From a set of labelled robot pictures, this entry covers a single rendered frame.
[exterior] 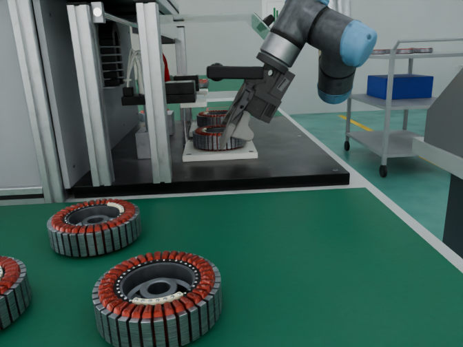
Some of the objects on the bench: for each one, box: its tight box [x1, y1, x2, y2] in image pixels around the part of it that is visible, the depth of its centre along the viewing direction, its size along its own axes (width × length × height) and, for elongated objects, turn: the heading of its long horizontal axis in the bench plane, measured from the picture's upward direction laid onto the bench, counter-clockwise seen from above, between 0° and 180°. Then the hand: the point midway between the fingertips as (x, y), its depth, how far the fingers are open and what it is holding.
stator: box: [192, 125, 245, 151], centre depth 85 cm, size 11×11×4 cm
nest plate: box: [183, 140, 258, 162], centre depth 86 cm, size 15×15×1 cm
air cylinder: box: [167, 111, 175, 135], centre depth 108 cm, size 5×8×6 cm
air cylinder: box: [135, 127, 151, 159], centre depth 85 cm, size 5×8×6 cm
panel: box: [32, 0, 140, 189], centre depth 93 cm, size 1×66×30 cm, turn 9°
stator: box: [196, 109, 228, 127], centre depth 109 cm, size 11×11×4 cm
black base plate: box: [73, 116, 350, 198], centre depth 98 cm, size 47×64×2 cm
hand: (218, 140), depth 86 cm, fingers closed on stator, 13 cm apart
